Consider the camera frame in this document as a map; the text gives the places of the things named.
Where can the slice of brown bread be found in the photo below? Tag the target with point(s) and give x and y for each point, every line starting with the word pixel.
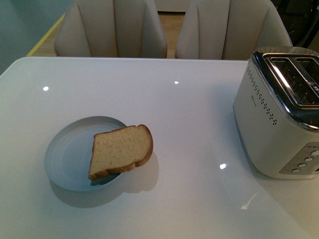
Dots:
pixel 120 151

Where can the light blue round plate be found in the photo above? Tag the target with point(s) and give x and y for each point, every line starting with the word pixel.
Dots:
pixel 68 156

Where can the beige chair on left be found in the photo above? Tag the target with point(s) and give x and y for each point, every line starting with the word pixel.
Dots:
pixel 111 28

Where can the beige chair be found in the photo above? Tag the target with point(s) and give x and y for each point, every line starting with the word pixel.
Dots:
pixel 229 29
pixel 111 28

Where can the beige chair on right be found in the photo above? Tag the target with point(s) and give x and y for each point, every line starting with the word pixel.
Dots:
pixel 229 29

